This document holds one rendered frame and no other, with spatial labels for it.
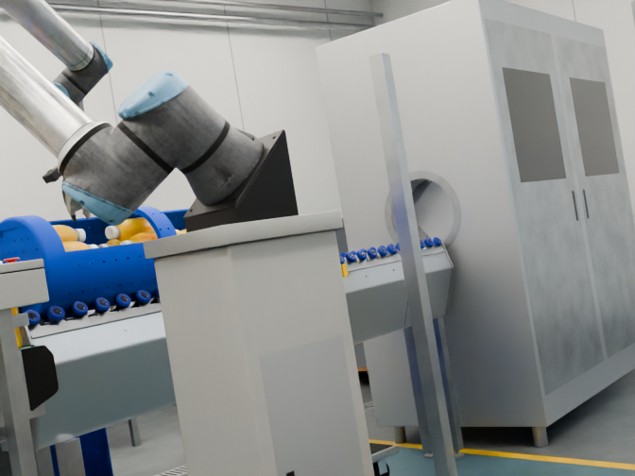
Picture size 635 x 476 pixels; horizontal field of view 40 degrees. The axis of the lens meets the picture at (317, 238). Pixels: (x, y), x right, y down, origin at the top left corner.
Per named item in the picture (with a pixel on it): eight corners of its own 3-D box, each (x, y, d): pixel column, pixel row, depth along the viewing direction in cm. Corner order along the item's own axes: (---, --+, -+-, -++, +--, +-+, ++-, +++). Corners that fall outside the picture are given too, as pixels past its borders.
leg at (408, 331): (439, 454, 392) (418, 318, 393) (433, 458, 388) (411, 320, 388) (428, 454, 396) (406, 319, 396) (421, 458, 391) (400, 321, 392)
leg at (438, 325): (467, 455, 384) (444, 315, 384) (460, 459, 379) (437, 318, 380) (455, 455, 387) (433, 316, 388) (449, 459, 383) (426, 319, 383)
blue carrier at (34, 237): (273, 278, 291) (262, 194, 291) (54, 321, 222) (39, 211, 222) (213, 282, 309) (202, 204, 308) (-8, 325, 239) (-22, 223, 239)
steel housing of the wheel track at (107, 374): (460, 314, 387) (448, 238, 388) (51, 452, 216) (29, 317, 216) (406, 318, 405) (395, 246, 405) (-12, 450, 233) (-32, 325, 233)
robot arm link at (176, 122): (232, 123, 182) (172, 63, 174) (177, 182, 181) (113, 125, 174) (216, 112, 196) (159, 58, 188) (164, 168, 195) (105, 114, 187)
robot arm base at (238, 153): (276, 133, 190) (245, 102, 186) (235, 197, 181) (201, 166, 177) (229, 151, 204) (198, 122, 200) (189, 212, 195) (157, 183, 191)
